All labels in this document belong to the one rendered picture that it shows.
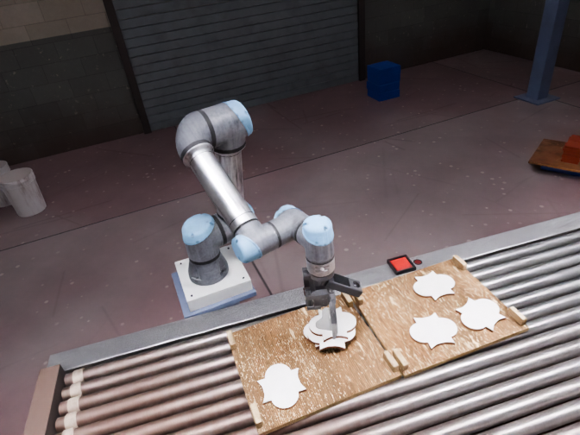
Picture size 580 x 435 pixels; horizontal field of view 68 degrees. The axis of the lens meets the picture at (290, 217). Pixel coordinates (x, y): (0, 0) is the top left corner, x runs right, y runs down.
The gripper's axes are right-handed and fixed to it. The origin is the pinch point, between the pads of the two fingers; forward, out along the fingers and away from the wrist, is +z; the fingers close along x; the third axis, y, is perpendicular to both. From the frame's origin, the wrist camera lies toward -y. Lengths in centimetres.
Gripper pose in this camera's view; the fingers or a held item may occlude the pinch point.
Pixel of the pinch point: (332, 318)
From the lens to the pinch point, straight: 131.6
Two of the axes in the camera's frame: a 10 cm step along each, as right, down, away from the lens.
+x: 0.7, 5.5, -8.3
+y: -9.9, 1.3, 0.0
